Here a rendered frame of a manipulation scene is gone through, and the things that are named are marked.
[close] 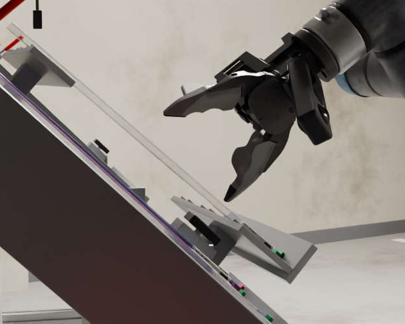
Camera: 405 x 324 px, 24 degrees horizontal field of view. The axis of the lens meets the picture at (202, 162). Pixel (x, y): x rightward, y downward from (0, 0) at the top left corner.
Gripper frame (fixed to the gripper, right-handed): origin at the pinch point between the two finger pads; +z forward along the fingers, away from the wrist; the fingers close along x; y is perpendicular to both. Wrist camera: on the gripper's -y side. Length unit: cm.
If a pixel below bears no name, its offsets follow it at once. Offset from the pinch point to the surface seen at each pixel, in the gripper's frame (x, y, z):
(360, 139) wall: -292, 341, -130
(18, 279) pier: -177, 281, 66
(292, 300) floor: -230, 210, -24
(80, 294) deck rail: 31, -49, 15
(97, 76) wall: -144, 329, -23
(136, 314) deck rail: 29, -50, 13
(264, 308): -11.8, -13.4, 4.8
